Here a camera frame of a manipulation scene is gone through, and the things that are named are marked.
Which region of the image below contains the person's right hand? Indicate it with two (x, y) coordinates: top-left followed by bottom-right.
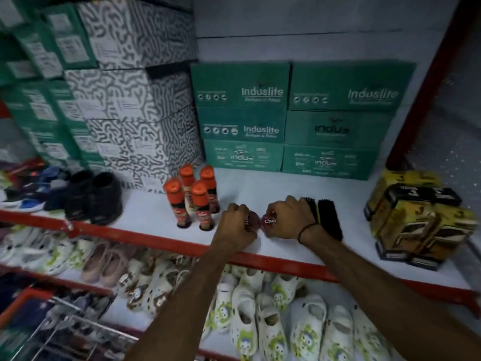
(263, 195), (321, 242)

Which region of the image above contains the row of white printed clogs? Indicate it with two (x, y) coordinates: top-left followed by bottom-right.
(0, 225), (393, 361)

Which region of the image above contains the black shoe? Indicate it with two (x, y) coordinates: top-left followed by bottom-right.
(89, 172), (123, 226)
(64, 170), (95, 222)

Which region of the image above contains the yellow and black carton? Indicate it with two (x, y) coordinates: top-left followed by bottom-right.
(386, 185), (463, 208)
(409, 204), (478, 272)
(364, 169), (442, 222)
(370, 201), (437, 262)

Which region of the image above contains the bright red polish tin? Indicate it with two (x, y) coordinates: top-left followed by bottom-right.
(260, 212), (278, 233)

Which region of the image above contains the blue and white sneaker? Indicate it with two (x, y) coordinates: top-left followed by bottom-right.
(0, 166), (69, 214)

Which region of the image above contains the metal wire rack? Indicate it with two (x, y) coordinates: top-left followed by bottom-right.
(0, 289), (140, 361)

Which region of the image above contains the black shoe brush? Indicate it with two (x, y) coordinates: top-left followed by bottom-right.
(317, 199), (343, 242)
(303, 197), (320, 224)

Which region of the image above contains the red metal shelf frame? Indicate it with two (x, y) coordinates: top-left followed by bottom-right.
(0, 0), (481, 320)

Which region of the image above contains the black wristband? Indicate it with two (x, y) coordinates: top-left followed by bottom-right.
(297, 222), (321, 245)

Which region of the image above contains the stack of plain green boxes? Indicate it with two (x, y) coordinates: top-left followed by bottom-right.
(190, 61), (416, 181)

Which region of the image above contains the person's right forearm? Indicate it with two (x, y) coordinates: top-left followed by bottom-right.
(299, 223), (481, 361)

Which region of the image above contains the pink shoe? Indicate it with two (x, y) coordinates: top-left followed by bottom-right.
(80, 240), (111, 284)
(101, 244), (132, 289)

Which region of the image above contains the orange cap shoe polish bottle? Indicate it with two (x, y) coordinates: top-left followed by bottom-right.
(179, 164), (196, 213)
(199, 165), (221, 215)
(164, 178), (192, 229)
(190, 180), (215, 232)

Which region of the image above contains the person's left forearm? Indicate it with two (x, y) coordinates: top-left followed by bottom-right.
(123, 238), (257, 361)

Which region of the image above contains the black white patterned shoe box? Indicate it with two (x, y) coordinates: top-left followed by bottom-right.
(64, 67), (194, 123)
(86, 105), (204, 193)
(76, 0), (198, 70)

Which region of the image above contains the dark red polish tin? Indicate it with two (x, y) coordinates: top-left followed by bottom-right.
(244, 211), (261, 233)

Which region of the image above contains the stack of white-labelled green boxes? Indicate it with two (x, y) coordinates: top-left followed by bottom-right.
(0, 0), (106, 172)

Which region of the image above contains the person's left hand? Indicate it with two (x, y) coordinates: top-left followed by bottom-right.
(211, 202), (261, 253)

